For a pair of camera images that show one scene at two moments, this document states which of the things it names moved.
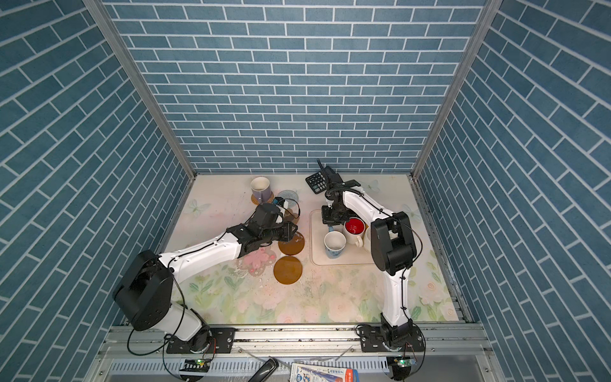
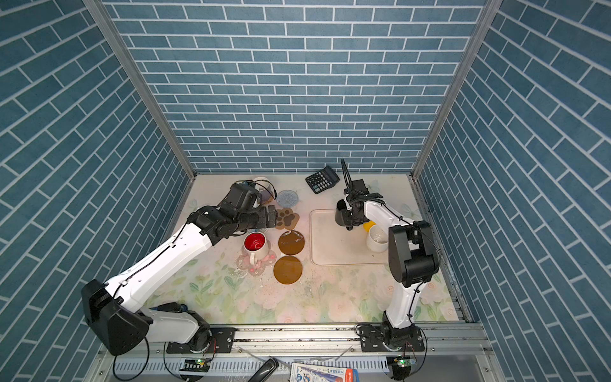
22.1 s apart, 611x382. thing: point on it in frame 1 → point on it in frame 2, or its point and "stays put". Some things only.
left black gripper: [288, 231] → [263, 220]
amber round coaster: [287, 270] stays put
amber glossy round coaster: [294, 246] stays put
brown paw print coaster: [290, 216] stays put
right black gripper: [328, 220] → [345, 213]
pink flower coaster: [256, 262] stays put
